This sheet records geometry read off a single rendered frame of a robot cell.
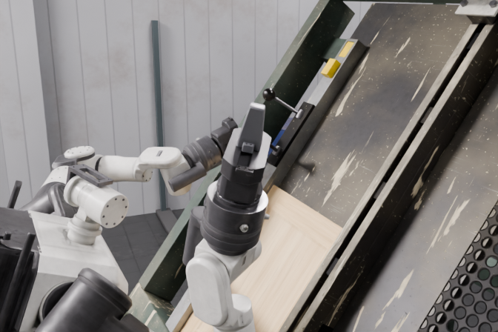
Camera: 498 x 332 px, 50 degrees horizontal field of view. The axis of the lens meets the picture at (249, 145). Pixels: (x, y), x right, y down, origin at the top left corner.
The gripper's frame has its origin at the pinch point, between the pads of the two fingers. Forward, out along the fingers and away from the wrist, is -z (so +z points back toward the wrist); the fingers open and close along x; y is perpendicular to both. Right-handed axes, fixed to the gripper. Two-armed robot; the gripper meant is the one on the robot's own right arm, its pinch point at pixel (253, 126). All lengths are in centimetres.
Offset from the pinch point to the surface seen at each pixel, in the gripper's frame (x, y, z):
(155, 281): 61, -22, 88
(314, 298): 23, 19, 45
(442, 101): 42, 35, 5
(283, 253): 42, 12, 51
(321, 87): 79, 13, 21
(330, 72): 79, 15, 16
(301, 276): 33, 17, 49
